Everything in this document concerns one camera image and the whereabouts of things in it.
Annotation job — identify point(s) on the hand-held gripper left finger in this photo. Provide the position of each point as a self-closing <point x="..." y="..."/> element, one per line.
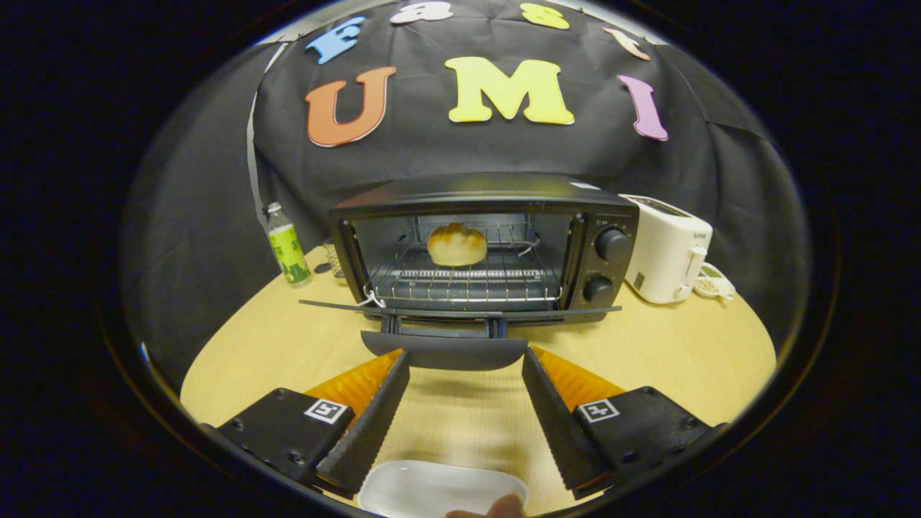
<point x="370" y="424"/>

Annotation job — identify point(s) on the white pop-up toaster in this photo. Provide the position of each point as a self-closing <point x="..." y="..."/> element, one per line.
<point x="665" y="248"/>

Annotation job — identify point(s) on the black backdrop cloth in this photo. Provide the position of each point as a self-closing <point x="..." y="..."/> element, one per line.
<point x="468" y="147"/>

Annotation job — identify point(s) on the black toaster oven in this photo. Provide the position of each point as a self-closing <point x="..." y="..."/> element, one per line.
<point x="611" y="216"/>

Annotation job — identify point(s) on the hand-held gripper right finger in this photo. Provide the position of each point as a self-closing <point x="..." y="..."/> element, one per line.
<point x="554" y="421"/>

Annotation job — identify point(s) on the green label plastic bottle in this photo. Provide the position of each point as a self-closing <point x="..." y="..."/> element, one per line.
<point x="288" y="248"/>

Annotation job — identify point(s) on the small clear glass cup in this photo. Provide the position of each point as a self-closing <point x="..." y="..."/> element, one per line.
<point x="334" y="260"/>

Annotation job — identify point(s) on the white divided snack tray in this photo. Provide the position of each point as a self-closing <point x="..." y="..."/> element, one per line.
<point x="714" y="284"/>

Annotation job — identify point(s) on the white square plate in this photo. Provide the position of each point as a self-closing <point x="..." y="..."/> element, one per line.
<point x="432" y="489"/>

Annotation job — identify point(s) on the golden bread roll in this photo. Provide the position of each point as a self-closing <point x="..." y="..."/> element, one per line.
<point x="457" y="246"/>

